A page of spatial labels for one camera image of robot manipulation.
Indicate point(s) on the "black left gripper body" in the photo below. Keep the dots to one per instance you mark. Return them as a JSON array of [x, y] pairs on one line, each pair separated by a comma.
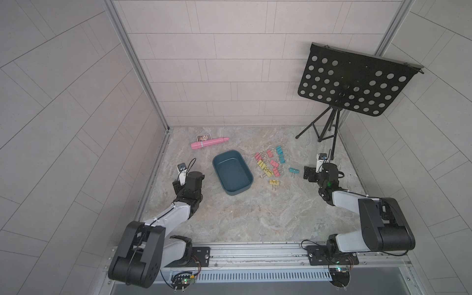
[[178, 188]]

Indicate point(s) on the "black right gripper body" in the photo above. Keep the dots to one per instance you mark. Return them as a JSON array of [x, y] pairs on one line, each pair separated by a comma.
[[315, 177]]

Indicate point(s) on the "teal plastic storage box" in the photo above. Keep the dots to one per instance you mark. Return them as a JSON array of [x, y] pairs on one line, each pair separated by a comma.
[[233, 172]]

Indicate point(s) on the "yellow binder clip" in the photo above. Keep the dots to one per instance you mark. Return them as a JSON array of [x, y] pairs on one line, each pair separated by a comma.
[[262, 164], [274, 184], [268, 172]]

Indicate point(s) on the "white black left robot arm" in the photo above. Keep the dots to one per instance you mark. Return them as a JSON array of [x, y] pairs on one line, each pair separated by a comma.
[[146, 247]]

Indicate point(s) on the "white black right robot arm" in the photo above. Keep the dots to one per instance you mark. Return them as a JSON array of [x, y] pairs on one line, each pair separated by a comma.
[[383, 226]]

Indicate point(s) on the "pink plastic tube case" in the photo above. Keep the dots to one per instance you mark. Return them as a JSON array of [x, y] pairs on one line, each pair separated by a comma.
[[203, 144]]

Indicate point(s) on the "colourful printed card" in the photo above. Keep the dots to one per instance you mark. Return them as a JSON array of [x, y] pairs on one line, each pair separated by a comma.
[[204, 137]]

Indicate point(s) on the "black perforated music stand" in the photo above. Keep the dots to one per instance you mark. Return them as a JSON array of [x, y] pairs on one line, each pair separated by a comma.
[[349, 81]]

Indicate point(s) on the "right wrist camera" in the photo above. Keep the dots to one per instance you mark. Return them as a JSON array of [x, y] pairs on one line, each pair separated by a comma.
[[321, 159]]

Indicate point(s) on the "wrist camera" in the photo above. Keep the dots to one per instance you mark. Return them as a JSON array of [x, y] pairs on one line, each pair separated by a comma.
[[182, 172], [321, 159]]

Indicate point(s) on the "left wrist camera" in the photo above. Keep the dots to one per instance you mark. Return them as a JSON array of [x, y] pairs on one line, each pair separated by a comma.
[[182, 172]]

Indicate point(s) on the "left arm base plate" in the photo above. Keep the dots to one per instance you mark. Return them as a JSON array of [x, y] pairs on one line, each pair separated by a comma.
[[181, 256]]

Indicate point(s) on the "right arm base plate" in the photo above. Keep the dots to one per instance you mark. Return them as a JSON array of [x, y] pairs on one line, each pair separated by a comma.
[[322, 255]]

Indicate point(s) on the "aluminium rail frame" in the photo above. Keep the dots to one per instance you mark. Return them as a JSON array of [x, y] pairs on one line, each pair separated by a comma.
[[225, 256]]

